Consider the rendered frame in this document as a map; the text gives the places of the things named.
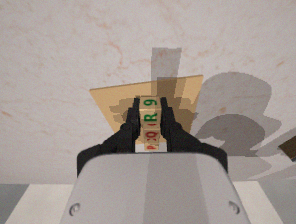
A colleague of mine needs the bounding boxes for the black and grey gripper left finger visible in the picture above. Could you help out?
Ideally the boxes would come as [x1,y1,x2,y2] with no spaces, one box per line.
[77,98,141,178]

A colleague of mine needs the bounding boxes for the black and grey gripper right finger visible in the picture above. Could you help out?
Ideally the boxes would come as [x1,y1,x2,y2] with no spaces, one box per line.
[160,97,228,173]

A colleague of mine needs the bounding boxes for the tan flat mat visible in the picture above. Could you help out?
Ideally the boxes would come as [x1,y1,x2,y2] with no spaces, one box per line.
[89,75,204,134]

